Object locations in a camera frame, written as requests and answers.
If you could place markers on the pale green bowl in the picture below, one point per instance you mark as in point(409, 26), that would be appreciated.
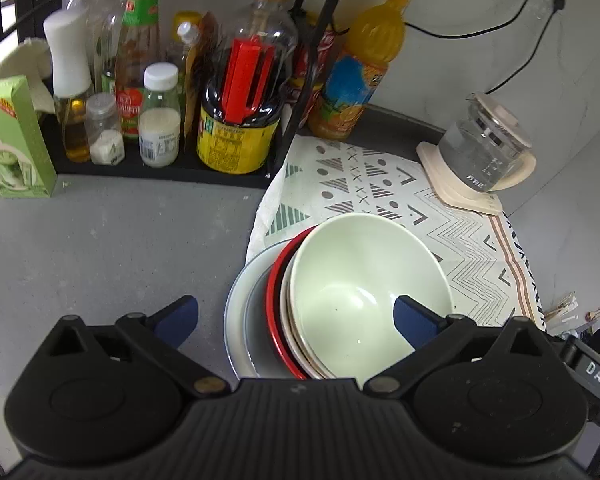
point(350, 280)

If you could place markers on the white plate with script print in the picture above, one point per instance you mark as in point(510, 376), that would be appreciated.
point(235, 320)

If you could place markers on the brown packet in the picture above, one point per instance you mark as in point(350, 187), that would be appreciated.
point(209, 50)

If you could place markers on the patterned table mat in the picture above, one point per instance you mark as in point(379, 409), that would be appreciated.
point(460, 240)

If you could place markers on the small clear spice jar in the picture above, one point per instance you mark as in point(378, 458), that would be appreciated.
point(105, 135)

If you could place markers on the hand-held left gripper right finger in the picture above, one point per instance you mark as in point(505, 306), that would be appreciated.
point(415, 320)

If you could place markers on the large dark soy sauce bottle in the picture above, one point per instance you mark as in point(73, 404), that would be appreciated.
point(240, 145)

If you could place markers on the orange juice bottle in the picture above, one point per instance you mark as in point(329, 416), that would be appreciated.
point(355, 80)

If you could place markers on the red bowl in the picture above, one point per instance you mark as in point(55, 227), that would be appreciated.
point(280, 260)

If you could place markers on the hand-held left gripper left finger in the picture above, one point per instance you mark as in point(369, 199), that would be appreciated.
point(177, 320)

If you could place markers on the black plug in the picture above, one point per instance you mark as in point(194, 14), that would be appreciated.
point(558, 2)

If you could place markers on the cream cloth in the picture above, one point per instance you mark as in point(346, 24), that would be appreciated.
point(22, 65)

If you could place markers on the white-capped jar of powder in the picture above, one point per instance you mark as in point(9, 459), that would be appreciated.
point(159, 130)

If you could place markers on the white bowl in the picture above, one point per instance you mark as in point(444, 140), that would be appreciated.
point(300, 350)

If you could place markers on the red soda can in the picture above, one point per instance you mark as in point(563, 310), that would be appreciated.
point(305, 70)

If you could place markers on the red-label sauce bottle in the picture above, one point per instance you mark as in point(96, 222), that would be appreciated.
point(137, 50)

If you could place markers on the bundle of wooden chopsticks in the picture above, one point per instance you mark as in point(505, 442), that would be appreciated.
point(562, 310)

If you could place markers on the black metal rack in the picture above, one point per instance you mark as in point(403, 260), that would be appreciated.
point(180, 172)

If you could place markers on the oil bottle with white cap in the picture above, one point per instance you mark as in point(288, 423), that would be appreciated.
point(70, 60)

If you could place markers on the cream kettle base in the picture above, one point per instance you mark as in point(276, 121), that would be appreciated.
point(455, 195)

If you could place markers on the glass kettle with cream lid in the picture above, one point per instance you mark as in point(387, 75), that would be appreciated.
point(480, 155)

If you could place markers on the green drink carton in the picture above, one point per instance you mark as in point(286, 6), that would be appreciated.
point(12, 140)

